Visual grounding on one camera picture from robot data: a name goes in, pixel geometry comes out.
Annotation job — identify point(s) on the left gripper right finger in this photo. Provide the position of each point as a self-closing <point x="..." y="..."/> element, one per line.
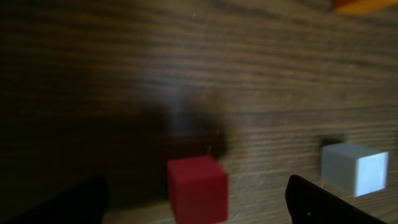
<point x="317" y="208"/>

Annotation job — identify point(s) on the orange cube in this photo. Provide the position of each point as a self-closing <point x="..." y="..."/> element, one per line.
<point x="363" y="6"/>

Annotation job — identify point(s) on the red cube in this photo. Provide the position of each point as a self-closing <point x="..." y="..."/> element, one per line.
<point x="199" y="189"/>

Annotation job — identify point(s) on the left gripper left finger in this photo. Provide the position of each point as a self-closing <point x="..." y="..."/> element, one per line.
<point x="77" y="202"/>

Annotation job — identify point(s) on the white cube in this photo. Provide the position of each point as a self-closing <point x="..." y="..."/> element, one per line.
<point x="351" y="168"/>

